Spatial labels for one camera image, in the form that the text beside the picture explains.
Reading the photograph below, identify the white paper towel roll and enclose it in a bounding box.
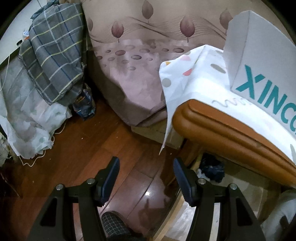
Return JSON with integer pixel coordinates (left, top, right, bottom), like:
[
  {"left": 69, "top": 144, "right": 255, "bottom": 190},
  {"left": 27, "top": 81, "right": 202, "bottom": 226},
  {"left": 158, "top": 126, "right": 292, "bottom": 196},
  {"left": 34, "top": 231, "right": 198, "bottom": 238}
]
[{"left": 261, "top": 189, "right": 296, "bottom": 241}]

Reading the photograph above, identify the grey plaid quilt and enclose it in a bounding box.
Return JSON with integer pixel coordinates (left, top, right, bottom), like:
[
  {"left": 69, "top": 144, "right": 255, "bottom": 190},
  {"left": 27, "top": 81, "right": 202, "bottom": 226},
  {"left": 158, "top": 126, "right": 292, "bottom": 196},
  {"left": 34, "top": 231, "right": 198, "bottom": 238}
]
[{"left": 18, "top": 1, "right": 85, "bottom": 106}]

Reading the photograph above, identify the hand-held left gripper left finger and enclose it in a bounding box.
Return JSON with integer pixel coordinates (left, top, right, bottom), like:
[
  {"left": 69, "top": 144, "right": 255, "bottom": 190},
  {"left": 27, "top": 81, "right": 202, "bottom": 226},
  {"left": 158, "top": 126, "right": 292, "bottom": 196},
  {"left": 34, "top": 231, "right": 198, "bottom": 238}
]
[{"left": 29, "top": 156, "right": 121, "bottom": 241}]

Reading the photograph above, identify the white shoe box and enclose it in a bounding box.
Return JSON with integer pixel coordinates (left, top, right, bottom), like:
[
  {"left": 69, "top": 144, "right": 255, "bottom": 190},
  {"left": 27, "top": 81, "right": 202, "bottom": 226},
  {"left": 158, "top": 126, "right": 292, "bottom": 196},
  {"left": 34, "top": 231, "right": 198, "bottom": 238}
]
[{"left": 223, "top": 10, "right": 296, "bottom": 138}]

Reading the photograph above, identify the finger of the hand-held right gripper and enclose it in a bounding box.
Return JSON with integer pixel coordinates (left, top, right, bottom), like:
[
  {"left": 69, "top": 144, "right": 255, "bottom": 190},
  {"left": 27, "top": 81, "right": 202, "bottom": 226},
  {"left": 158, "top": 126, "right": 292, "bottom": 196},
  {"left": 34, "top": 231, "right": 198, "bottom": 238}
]
[{"left": 280, "top": 214, "right": 296, "bottom": 232}]

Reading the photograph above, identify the wooden nightstand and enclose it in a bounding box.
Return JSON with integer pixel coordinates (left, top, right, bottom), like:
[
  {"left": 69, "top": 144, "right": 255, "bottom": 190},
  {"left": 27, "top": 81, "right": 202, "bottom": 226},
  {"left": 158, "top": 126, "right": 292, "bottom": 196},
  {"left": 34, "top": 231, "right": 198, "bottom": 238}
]
[{"left": 171, "top": 99, "right": 296, "bottom": 224}]

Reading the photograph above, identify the white dotted cloth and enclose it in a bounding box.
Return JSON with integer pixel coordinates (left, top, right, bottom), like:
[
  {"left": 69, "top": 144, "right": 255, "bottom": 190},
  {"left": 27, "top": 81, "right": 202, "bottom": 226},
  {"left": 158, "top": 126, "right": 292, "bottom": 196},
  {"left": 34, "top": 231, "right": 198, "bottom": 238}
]
[{"left": 158, "top": 45, "right": 296, "bottom": 163}]

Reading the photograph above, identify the dark plaid slipper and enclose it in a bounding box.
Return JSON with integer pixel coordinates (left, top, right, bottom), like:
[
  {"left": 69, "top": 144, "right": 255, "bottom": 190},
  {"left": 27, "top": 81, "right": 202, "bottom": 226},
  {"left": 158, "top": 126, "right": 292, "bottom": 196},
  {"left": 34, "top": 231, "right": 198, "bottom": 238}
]
[{"left": 101, "top": 210, "right": 139, "bottom": 241}]

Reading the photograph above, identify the white translucent sheet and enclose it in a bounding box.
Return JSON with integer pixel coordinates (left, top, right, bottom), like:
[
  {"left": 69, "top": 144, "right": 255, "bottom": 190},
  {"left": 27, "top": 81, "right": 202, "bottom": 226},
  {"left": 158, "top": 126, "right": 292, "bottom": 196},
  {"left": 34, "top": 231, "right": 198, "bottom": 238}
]
[{"left": 0, "top": 62, "right": 73, "bottom": 160}]

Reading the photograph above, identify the bed with pink leaf sheet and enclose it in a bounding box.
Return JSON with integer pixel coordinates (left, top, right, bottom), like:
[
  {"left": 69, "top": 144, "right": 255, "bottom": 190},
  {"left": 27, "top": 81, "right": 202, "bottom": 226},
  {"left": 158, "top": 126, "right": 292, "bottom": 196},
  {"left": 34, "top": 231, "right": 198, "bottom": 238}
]
[{"left": 80, "top": 0, "right": 234, "bottom": 149}]

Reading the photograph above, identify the white cable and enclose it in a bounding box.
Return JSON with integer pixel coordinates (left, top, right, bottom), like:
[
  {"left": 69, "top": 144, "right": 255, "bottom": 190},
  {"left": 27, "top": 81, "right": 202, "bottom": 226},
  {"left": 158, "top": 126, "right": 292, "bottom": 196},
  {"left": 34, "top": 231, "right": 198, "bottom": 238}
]
[{"left": 22, "top": 120, "right": 68, "bottom": 168}]

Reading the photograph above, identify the wooden drawer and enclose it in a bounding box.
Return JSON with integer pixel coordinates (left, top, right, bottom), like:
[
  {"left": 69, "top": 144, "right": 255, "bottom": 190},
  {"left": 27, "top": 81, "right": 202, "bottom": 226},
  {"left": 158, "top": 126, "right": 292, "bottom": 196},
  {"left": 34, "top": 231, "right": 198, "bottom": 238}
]
[{"left": 152, "top": 152, "right": 282, "bottom": 241}]

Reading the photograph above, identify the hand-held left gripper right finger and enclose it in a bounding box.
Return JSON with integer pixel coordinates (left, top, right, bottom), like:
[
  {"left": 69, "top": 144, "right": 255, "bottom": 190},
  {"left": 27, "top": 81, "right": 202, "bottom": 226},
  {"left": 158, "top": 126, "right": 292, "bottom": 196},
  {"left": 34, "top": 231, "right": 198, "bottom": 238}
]
[{"left": 173, "top": 158, "right": 266, "bottom": 241}]

